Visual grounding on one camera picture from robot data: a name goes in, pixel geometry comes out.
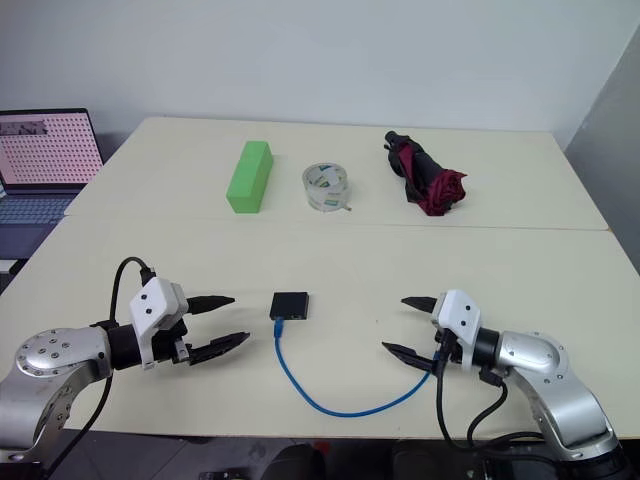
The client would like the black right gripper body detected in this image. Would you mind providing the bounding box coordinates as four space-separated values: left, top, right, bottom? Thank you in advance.
432 324 463 364

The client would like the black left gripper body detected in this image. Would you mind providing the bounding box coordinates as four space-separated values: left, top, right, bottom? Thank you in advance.
150 318 195 367

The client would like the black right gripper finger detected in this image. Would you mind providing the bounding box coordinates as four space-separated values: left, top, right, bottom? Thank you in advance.
380 341 445 374
400 295 440 316

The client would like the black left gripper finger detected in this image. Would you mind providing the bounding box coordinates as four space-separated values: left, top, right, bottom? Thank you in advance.
187 295 237 316
189 330 252 366

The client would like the small black adapter box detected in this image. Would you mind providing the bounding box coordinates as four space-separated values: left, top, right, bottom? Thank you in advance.
269 291 311 322

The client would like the folded black red umbrella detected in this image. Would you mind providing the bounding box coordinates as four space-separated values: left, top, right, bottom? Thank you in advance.
383 130 469 218

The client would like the green rectangular block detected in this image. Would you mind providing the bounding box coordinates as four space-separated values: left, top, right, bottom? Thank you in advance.
225 140 275 216

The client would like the dark rounded shape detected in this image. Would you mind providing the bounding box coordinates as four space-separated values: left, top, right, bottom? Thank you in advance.
267 441 329 480

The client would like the clear tape roll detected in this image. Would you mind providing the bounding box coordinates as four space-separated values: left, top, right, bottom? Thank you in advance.
301 161 353 214

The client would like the open laptop computer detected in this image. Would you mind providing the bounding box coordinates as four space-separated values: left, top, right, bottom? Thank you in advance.
0 107 106 261

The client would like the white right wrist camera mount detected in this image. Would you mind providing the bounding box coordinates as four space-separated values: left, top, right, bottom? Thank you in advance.
431 288 483 373

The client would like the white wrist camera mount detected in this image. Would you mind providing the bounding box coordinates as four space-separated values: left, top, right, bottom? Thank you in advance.
431 288 483 373
128 277 191 372

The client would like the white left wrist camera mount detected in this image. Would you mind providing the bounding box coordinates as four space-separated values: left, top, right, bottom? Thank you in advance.
128 277 191 372

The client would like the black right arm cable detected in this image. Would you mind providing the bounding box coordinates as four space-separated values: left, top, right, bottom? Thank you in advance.
433 344 549 448

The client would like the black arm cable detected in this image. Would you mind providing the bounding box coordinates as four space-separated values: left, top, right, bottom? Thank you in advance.
433 344 549 448
47 256 154 474

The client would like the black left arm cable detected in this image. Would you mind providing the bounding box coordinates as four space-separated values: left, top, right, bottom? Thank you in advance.
47 256 154 474

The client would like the blue cable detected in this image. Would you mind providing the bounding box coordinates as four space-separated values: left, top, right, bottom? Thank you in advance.
272 316 442 418

